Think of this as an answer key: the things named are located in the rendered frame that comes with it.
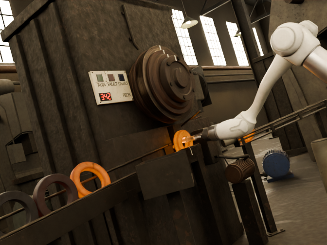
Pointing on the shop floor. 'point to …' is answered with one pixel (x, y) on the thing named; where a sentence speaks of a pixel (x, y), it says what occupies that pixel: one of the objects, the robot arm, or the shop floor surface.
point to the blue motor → (277, 166)
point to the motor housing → (246, 200)
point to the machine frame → (105, 111)
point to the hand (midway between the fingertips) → (182, 140)
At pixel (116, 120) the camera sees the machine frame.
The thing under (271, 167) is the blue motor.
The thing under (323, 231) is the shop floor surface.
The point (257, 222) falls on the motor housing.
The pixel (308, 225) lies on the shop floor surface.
